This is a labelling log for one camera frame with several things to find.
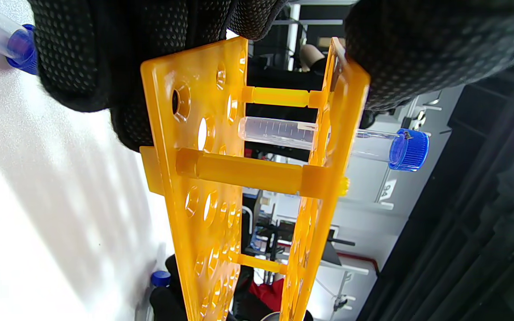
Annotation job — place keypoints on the orange test tube rack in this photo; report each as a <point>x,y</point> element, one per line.
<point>239,171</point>

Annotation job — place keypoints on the person's right hand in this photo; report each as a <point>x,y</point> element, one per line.
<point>167,305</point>

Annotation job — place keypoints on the person's left hand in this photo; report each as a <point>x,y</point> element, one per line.
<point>127,35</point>

